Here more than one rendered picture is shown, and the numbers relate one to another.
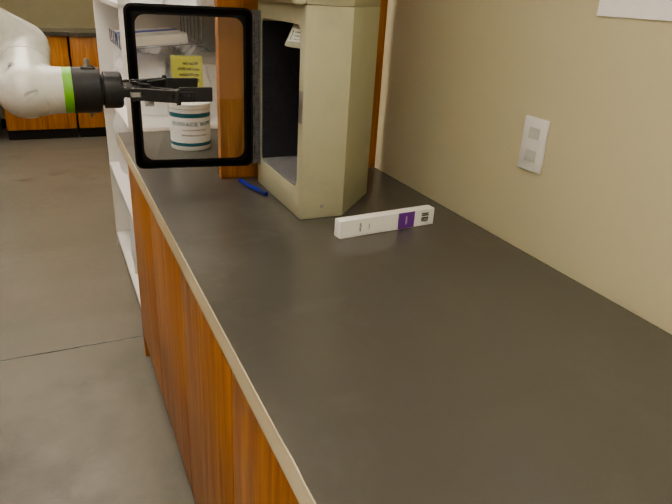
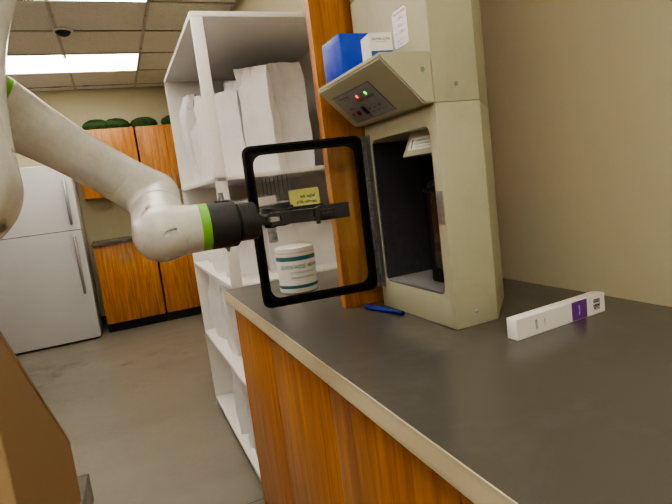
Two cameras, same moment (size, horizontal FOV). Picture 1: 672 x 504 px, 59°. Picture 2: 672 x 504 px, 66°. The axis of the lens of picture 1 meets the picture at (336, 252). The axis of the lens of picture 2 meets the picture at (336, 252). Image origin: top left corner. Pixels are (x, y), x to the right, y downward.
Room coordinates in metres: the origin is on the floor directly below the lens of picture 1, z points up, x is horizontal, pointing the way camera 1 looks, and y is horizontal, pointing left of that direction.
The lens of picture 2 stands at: (0.25, 0.25, 1.28)
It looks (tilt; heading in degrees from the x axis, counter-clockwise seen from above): 8 degrees down; 4
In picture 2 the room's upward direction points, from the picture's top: 7 degrees counter-clockwise
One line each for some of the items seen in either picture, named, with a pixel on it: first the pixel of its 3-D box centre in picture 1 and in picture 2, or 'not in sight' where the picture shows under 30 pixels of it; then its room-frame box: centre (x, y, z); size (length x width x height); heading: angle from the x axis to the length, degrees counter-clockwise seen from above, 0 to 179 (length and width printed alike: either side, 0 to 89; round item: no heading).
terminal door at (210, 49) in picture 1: (192, 90); (312, 221); (1.54, 0.39, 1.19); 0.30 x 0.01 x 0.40; 109
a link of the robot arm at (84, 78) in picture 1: (88, 88); (223, 222); (1.25, 0.53, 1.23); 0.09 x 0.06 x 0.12; 26
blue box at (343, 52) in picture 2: not in sight; (351, 59); (1.50, 0.24, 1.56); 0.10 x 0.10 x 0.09; 26
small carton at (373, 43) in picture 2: not in sight; (377, 50); (1.38, 0.19, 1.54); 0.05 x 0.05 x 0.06; 20
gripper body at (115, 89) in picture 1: (125, 89); (259, 219); (1.28, 0.47, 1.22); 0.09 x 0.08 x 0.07; 116
